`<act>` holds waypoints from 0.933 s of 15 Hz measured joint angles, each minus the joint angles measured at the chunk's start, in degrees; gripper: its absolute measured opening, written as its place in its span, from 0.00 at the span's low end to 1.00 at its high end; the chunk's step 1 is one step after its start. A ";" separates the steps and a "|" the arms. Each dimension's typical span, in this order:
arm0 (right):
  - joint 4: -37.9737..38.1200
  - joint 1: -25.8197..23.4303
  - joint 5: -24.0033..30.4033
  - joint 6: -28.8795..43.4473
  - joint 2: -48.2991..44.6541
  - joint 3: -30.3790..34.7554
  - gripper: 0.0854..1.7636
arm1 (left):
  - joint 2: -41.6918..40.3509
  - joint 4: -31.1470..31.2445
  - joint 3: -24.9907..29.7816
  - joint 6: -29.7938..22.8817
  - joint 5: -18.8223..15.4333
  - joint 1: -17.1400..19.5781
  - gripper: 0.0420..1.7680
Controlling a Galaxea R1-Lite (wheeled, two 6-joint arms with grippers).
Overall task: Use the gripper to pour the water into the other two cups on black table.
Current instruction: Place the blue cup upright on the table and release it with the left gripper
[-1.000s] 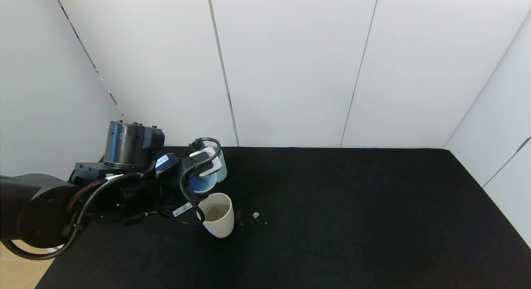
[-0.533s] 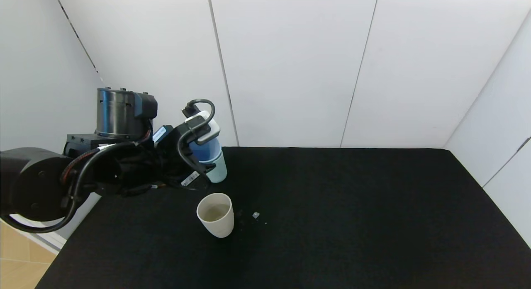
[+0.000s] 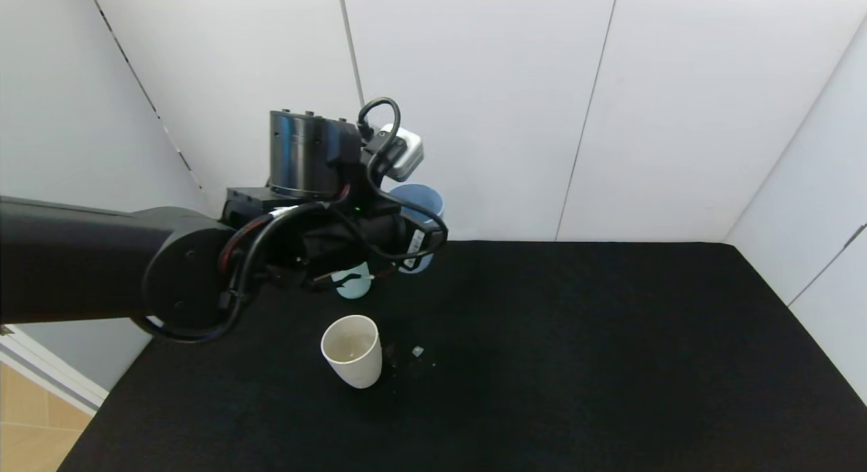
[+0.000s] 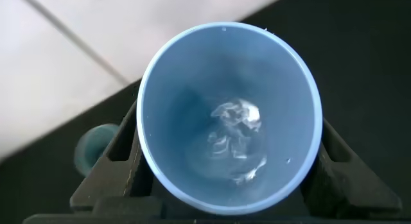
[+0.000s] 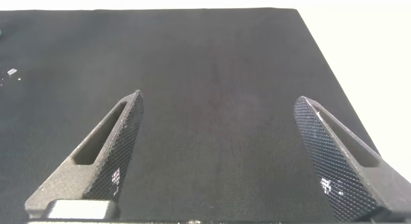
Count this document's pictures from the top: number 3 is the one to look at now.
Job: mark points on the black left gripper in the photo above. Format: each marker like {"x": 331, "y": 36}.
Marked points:
{"x": 419, "y": 240}

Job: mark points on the white panel frame rail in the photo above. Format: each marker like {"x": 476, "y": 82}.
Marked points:
{"x": 61, "y": 384}

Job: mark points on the black fabric table cover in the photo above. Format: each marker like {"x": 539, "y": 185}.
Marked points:
{"x": 609, "y": 357}

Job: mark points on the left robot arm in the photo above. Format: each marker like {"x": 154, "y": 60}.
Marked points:
{"x": 68, "y": 262}

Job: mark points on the cream white plastic cup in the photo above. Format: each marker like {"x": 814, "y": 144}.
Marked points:
{"x": 355, "y": 370}

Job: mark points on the black wall panel hinge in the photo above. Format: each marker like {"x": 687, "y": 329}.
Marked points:
{"x": 852, "y": 237}

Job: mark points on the light blue plastic cup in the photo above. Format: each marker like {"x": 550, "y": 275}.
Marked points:
{"x": 423, "y": 198}

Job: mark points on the teal green plastic cup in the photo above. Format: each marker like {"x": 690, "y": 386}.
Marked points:
{"x": 355, "y": 289}

